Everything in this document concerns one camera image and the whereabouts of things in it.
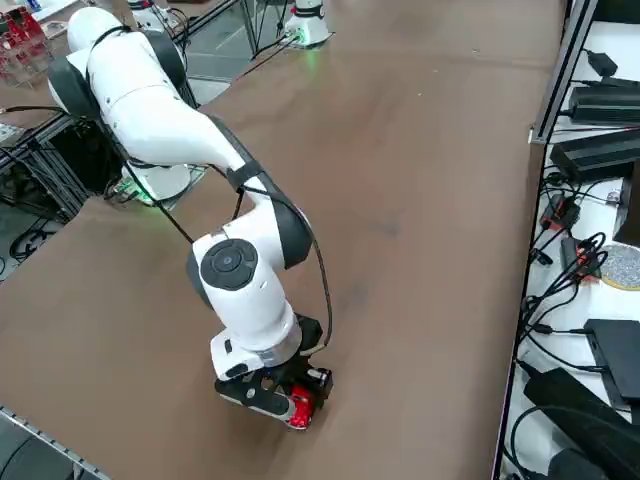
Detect flat black box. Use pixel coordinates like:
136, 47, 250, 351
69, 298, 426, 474
583, 318, 640, 409

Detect aluminium profile post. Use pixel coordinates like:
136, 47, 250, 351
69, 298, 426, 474
528, 0, 597, 146

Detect dark upright panel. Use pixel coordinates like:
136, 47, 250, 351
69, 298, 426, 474
613, 164, 640, 247

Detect black metal frame stand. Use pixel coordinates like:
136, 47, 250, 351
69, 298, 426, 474
0, 107, 126, 224

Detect red parts in clear rack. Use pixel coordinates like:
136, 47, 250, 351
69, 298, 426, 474
0, 7, 54, 84

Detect red toy car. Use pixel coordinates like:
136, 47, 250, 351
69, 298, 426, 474
285, 383, 319, 431

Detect round glittery coaster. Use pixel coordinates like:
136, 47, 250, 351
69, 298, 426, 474
599, 242, 640, 292

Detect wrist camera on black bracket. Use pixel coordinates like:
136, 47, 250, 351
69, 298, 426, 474
213, 368, 297, 427

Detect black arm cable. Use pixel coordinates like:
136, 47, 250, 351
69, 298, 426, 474
122, 149, 196, 246

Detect white side table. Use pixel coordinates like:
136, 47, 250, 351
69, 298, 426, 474
492, 0, 640, 480

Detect aluminium table edge rail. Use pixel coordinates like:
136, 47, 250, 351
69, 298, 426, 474
0, 403, 112, 480

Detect black adapter with red plug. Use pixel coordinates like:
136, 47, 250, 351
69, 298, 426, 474
559, 237, 602, 282

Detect small black power adapter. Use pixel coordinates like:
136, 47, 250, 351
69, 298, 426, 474
586, 49, 619, 77

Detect small hub with red plugs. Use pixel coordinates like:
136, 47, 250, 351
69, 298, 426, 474
541, 193, 582, 232

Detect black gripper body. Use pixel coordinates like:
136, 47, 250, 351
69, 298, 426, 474
269, 312, 324, 396

